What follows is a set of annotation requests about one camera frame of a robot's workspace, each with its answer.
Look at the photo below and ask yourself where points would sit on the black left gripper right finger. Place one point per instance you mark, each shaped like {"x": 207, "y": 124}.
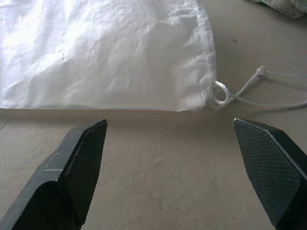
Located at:
{"x": 268, "y": 165}

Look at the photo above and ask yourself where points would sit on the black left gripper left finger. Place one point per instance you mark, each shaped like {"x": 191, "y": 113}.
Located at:
{"x": 60, "y": 177}

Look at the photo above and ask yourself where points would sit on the white fabric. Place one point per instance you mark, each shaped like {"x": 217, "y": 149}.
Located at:
{"x": 280, "y": 6}

